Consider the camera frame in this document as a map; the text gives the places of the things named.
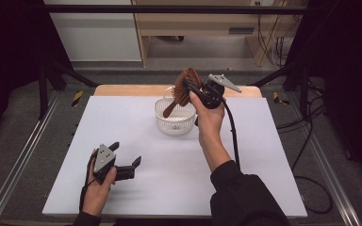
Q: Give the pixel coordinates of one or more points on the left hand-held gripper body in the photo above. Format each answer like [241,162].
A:
[104,158]

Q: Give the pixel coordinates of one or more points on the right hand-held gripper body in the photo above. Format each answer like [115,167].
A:
[213,94]

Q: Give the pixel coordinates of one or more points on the wooden hairbrush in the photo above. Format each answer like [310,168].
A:
[182,94]

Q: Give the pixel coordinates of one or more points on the white plastic basket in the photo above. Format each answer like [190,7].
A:
[176,125]

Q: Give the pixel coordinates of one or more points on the person's right hand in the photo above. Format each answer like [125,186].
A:
[210,124]

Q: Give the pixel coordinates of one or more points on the person's left hand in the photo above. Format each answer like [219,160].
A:
[95,196]

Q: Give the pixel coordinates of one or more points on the white table board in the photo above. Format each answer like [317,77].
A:
[157,188]

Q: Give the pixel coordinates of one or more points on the wooden table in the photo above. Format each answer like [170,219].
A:
[132,90]

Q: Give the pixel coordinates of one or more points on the left yellow clamp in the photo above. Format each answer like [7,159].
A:
[77,98]

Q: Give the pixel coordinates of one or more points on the yellow clamp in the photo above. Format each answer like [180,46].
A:
[276,98]
[77,98]

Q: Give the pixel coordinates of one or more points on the right yellow clamp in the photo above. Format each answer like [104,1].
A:
[276,98]

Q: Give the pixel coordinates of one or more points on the beige wooden desk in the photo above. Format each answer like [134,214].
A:
[198,23]

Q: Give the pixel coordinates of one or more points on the white cabinet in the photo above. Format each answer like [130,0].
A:
[97,37]

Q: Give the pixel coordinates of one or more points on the black curtain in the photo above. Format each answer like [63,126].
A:
[9,47]
[348,62]

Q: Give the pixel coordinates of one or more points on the black horizontal frame bar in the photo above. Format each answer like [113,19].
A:
[169,9]

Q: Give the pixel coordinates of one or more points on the aluminium rail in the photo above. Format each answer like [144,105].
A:
[22,163]
[333,185]

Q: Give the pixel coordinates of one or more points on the black frame stand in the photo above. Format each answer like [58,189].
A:
[304,91]
[43,94]

